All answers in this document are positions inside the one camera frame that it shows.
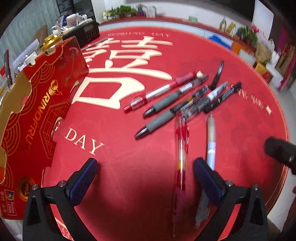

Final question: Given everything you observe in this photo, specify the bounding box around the white blue patterned pen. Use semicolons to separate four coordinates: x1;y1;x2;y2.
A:
195;114;216;228

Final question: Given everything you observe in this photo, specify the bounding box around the red pen pink grip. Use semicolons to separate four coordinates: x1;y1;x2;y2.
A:
172;112;189;237

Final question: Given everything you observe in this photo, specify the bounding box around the clear white label pen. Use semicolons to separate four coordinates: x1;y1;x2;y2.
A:
182;81;228;122

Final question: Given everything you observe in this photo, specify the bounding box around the black marker pen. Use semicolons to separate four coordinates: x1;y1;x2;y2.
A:
203;82;242;113

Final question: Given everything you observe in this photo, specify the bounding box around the grey grip pen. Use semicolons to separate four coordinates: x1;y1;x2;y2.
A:
134;85;209;140
142;75;209;118

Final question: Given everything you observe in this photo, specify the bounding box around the thin black marker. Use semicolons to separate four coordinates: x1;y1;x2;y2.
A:
209;60;224;90

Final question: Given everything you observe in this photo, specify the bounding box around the clear red gel pen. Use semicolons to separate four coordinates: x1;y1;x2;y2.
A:
123;71;203;113

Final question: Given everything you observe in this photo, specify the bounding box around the red cardboard fruit box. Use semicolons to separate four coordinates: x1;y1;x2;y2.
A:
1;37;88;220

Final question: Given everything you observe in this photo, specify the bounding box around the round red wedding rug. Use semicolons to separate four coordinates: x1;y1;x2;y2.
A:
43;27;289;240

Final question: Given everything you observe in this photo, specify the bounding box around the blue plastic bag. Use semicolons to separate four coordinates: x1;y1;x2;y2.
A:
208;34;233;50

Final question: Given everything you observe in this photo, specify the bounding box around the potted plant right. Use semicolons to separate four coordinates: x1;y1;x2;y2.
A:
236;25;259;46

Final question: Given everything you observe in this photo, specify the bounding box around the smartphone on stand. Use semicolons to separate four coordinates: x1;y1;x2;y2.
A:
4;49;13;87

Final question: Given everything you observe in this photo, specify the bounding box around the gold lid glass jar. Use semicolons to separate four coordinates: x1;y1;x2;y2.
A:
42;34;62;55

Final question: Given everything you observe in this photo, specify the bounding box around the brown chair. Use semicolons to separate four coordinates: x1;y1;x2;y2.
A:
30;25;48;48

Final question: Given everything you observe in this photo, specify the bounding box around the black radio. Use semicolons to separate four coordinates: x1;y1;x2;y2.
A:
62;20;100;48

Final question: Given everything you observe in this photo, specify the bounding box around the white mug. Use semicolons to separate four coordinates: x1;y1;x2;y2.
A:
66;13;87;27

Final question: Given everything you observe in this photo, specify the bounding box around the green potted plant left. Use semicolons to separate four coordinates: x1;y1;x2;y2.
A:
103;5;137;21

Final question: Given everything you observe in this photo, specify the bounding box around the small doll figurine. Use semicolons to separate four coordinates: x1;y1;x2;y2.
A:
137;4;146;16

